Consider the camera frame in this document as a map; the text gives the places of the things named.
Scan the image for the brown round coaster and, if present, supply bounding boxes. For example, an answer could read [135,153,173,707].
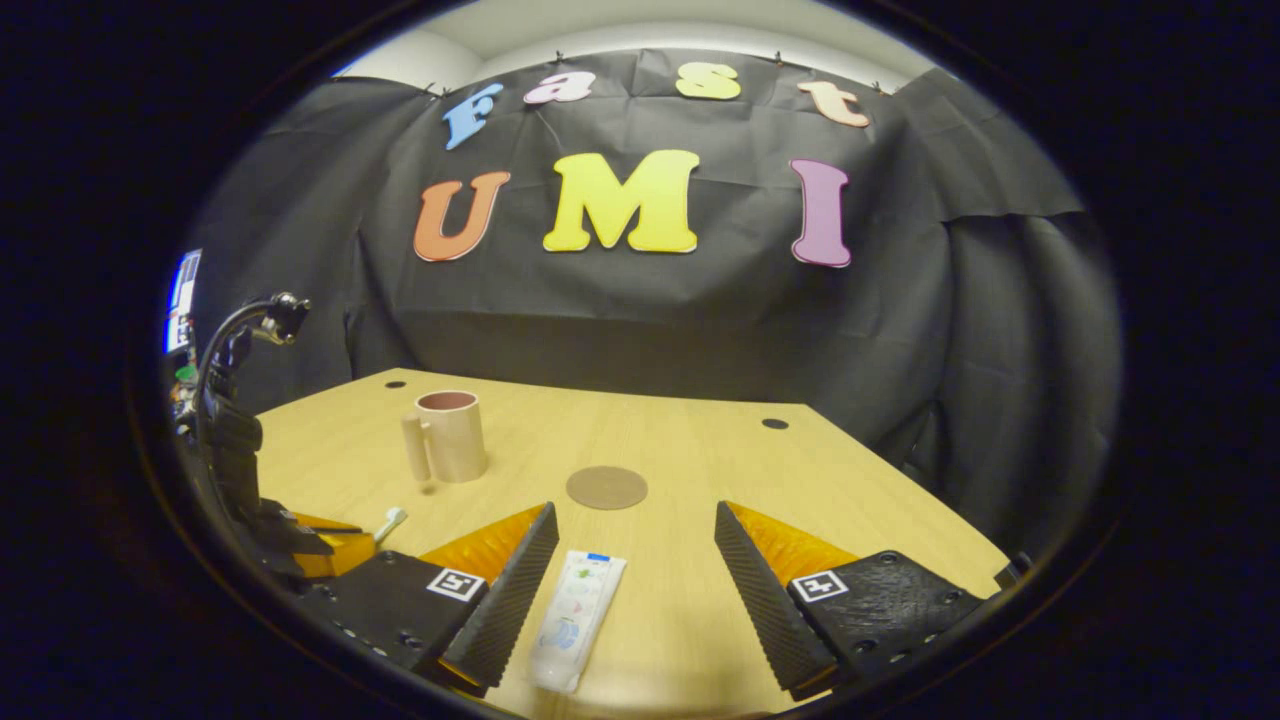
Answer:
[566,465,649,511]

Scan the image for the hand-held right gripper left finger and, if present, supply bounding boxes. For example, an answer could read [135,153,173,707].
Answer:
[295,502,561,699]

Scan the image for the black backdrop cloth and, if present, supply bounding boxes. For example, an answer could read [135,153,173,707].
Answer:
[185,48,1126,561]

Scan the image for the white toothpaste tube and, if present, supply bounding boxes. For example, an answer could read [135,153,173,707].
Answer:
[528,550,628,694]

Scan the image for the computer monitor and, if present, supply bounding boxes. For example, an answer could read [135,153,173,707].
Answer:
[165,250,203,353]

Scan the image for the beige cup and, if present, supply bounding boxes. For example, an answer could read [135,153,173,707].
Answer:
[402,390,489,485]

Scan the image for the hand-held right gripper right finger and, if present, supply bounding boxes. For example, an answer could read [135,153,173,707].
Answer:
[714,502,1031,703]

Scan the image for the wooden desktop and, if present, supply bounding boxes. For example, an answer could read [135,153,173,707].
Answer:
[240,367,1011,720]

